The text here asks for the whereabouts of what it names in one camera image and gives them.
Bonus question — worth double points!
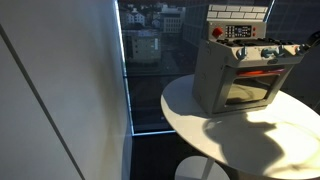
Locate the grey toy oven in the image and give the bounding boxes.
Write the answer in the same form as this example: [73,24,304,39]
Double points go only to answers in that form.
[191,3,309,118]

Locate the blue toy oven knob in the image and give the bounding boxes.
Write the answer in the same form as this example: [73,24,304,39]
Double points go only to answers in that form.
[295,43,309,56]
[261,45,278,59]
[235,46,249,61]

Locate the red round oven button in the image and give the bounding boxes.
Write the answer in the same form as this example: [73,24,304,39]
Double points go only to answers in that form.
[212,27,224,39]

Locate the white table pedestal foot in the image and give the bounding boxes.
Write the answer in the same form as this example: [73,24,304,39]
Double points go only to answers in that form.
[174,155,232,180]

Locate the oven door with red handle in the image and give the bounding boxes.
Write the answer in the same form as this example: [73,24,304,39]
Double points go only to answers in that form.
[213,64,294,115]

